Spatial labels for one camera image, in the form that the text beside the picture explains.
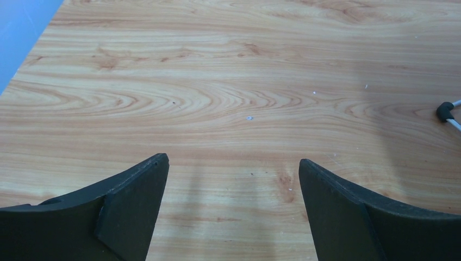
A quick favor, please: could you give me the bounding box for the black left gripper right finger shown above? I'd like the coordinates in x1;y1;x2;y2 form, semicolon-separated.
298;159;460;260

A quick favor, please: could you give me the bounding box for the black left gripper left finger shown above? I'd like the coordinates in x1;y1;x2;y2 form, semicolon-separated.
1;153;169;260

